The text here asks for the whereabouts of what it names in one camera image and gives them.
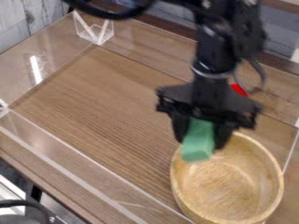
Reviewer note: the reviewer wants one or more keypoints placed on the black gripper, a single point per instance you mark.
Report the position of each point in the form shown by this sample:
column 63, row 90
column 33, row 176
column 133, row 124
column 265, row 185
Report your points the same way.
column 209, row 100

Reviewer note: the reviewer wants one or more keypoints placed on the green rectangular block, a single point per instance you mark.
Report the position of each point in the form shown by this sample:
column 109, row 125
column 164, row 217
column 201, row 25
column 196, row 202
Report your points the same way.
column 198, row 144

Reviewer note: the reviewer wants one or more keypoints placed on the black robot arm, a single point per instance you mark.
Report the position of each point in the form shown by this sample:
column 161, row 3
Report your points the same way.
column 232, row 36

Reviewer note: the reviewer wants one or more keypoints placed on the brown wooden bowl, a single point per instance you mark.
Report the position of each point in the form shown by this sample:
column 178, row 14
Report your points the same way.
column 236, row 188

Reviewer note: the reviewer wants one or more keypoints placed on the red plush strawberry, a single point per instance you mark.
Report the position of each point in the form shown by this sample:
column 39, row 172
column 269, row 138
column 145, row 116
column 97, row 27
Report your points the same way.
column 240, row 89

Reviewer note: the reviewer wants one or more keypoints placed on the clear acrylic front panel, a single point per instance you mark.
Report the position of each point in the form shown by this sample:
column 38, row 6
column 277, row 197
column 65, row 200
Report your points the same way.
column 87, row 187

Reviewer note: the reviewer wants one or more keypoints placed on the black table leg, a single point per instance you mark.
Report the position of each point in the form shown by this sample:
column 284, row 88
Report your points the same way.
column 37, row 193

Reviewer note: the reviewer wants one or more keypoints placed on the clear acrylic corner bracket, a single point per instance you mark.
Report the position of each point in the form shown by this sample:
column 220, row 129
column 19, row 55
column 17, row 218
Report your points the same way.
column 97, row 34

